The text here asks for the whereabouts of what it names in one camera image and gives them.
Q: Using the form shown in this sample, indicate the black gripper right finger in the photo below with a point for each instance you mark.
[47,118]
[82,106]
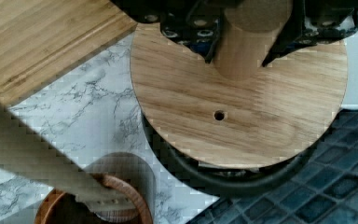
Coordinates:
[312,23]

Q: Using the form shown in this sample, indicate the brown wooden cup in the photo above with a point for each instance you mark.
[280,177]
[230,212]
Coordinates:
[133,200]

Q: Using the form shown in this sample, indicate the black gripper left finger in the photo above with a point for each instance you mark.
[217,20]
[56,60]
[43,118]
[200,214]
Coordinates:
[194,24]

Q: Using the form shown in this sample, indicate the bamboo cutting board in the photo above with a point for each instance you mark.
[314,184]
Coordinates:
[42,39]

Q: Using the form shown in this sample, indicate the round wooden lid with knob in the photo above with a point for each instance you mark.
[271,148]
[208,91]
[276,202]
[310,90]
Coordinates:
[235,112]

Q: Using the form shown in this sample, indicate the wooden utensil handle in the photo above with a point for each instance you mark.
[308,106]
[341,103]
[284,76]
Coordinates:
[24,152]

